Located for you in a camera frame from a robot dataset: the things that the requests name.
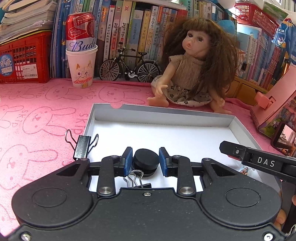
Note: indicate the colourful beaded hair clip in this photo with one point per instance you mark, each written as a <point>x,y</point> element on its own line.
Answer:
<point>244,170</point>

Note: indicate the red mesh basket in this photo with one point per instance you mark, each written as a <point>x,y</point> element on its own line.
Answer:
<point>252,15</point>

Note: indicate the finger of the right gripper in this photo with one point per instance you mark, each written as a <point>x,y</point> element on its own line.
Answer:
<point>236,151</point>

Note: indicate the smartphone with lit screen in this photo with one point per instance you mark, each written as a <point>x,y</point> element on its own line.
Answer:
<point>284,139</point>

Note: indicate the stack of books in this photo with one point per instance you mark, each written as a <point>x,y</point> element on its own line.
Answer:
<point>19,18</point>

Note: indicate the blue white round plush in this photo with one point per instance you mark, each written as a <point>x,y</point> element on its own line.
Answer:
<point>228,26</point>

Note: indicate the white cardboard box tray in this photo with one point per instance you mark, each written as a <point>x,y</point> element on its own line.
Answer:
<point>193,134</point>

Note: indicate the black binder clip on rim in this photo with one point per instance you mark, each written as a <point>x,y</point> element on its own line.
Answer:
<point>82,146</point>

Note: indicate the red beer can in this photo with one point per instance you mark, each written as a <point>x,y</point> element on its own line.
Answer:
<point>80,32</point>

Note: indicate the brown-haired doll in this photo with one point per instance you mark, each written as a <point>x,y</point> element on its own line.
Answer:
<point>201,60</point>

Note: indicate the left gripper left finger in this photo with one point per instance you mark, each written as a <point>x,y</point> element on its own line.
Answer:
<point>111,167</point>

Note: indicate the pink triangular toy house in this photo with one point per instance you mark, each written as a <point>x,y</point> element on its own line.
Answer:
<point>277,106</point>

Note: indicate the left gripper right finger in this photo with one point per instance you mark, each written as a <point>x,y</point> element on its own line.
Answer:
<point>179,167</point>

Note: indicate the miniature black bicycle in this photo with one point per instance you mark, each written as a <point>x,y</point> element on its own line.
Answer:
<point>144,71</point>

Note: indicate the white cat paper cup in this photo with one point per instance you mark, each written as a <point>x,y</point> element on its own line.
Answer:
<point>81,66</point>

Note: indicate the black binder clip in tray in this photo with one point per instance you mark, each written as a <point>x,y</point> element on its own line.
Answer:
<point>134,180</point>

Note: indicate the red plastic crate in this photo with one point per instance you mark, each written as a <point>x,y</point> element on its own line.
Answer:
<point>27,59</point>

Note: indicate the pink bunny table cloth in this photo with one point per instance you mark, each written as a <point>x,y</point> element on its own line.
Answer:
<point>35,117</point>

